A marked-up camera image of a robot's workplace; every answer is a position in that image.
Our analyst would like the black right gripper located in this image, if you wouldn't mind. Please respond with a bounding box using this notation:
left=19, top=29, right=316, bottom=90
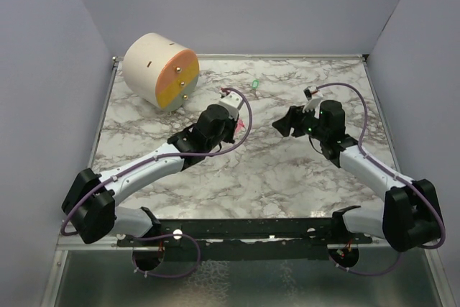
left=273, top=103, right=328, bottom=142

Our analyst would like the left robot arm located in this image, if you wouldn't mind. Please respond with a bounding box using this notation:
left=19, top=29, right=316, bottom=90
left=61, top=101, right=240, bottom=244

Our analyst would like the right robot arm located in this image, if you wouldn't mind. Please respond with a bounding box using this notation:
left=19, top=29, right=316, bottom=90
left=272, top=101, right=443, bottom=252

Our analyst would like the round key holder drum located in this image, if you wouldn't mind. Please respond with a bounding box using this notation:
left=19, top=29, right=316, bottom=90
left=122, top=33, right=200, bottom=112

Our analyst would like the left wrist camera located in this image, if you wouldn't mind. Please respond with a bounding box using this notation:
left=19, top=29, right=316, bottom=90
left=218, top=88, right=242, bottom=111

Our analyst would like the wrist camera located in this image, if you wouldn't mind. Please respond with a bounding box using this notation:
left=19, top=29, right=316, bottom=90
left=218, top=88, right=242, bottom=111
left=303, top=86, right=323, bottom=113

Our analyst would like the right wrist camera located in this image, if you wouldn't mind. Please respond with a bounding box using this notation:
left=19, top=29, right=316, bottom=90
left=303, top=86, right=323, bottom=113

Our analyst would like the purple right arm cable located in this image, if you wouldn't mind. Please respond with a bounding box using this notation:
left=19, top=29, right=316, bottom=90
left=312, top=83, right=446, bottom=275

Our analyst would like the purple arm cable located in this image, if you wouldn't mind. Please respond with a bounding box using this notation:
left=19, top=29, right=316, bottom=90
left=60, top=87, right=254, bottom=237
left=312, top=83, right=446, bottom=275

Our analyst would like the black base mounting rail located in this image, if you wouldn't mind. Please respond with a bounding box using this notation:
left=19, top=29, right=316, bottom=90
left=117, top=218, right=372, bottom=262

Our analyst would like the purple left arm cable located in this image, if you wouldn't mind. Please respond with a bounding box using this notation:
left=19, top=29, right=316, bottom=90
left=60, top=87, right=254, bottom=237

